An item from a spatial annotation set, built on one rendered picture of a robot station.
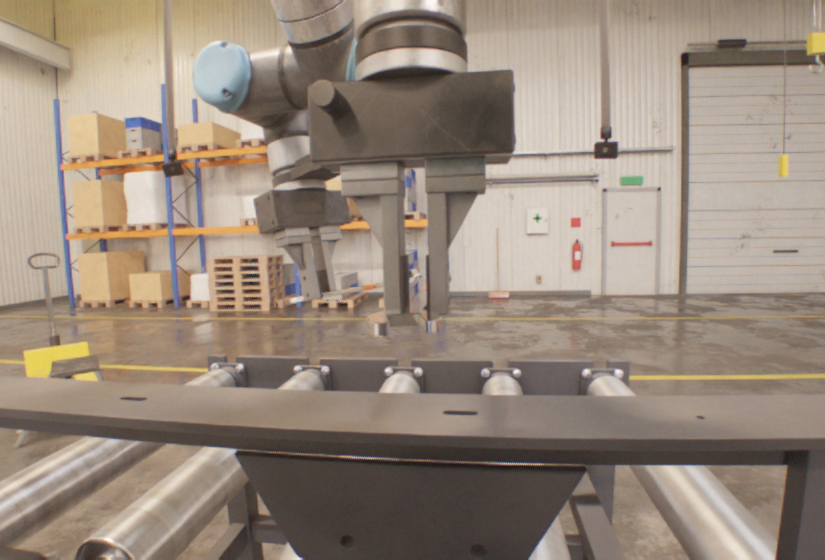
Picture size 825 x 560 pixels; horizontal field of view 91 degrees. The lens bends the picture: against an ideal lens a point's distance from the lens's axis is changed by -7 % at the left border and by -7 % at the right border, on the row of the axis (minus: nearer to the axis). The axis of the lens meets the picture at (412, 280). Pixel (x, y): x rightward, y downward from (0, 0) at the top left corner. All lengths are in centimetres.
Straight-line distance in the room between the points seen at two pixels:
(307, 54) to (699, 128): 1020
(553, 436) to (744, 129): 1068
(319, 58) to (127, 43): 1281
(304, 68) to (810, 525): 65
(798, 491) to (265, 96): 66
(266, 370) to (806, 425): 138
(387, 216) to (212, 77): 33
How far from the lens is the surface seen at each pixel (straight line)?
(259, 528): 181
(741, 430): 42
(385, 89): 30
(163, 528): 83
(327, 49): 51
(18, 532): 103
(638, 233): 991
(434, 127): 29
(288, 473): 49
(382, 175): 29
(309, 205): 63
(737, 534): 78
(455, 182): 29
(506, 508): 47
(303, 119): 66
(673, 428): 40
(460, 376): 138
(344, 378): 145
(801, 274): 1149
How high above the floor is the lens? 132
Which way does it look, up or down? 6 degrees down
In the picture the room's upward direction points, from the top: 2 degrees counter-clockwise
